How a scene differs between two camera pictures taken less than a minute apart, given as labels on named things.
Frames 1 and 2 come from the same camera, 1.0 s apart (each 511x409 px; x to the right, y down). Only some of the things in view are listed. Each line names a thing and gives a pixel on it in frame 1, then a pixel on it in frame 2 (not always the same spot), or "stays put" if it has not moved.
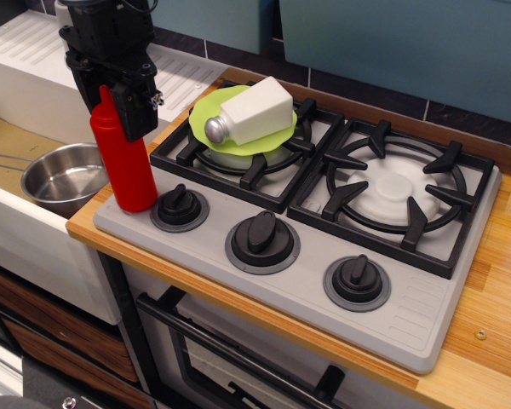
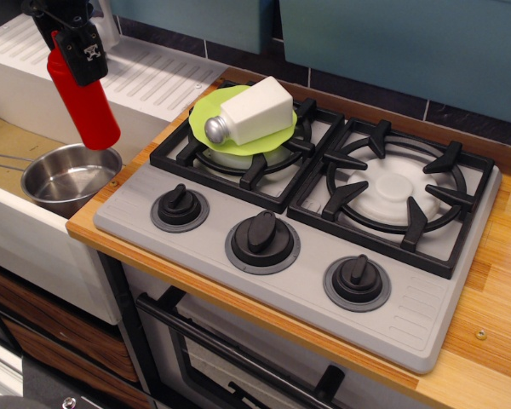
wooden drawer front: (65, 339) stays put
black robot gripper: (108, 45) -> (80, 43)
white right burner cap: (392, 181) stays put
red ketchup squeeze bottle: (128, 162) -> (91, 106)
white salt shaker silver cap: (260, 111) stays put
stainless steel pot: (62, 179) stays put
